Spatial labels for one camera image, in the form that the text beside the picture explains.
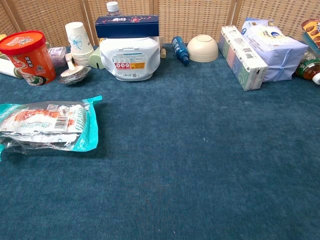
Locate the teal transparent snack bag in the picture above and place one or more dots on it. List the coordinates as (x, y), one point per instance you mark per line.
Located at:
(50, 120)

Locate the blue felt table cover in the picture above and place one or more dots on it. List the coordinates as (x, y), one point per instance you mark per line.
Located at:
(175, 150)

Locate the white detergent jug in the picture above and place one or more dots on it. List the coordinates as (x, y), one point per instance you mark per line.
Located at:
(130, 55)

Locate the blue spray bottle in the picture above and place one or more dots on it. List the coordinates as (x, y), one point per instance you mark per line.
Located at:
(180, 48)

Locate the beige bowl upside down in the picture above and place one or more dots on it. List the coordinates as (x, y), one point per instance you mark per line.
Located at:
(202, 48)

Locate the pale green holder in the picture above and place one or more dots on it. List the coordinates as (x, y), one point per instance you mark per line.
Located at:
(95, 58)

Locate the navy blue rectangular box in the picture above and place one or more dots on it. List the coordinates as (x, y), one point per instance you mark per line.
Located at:
(127, 28)

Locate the long white tissue box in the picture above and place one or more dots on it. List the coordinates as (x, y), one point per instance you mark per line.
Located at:
(241, 57)

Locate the wicker folding screen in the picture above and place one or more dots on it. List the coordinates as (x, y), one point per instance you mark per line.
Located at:
(190, 17)

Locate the white spoon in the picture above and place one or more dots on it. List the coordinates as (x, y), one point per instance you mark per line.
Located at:
(70, 62)

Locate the small purple plastic box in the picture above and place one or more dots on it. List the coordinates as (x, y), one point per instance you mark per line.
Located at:
(57, 56)

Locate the clear water bottle white cap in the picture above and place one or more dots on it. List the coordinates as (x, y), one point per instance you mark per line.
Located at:
(113, 8)

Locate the white blue tissue pack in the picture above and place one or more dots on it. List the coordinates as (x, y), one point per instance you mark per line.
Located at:
(277, 52)

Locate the red instant noodle cup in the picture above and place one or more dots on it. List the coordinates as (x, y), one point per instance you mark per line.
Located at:
(30, 57)

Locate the green tea bottle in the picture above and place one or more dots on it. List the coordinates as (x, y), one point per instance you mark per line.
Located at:
(307, 66)

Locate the Hello Panda biscuit box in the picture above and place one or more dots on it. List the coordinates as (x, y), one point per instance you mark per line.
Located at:
(313, 31)

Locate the yellow sponge box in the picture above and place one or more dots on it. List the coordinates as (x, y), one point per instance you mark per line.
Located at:
(2, 37)

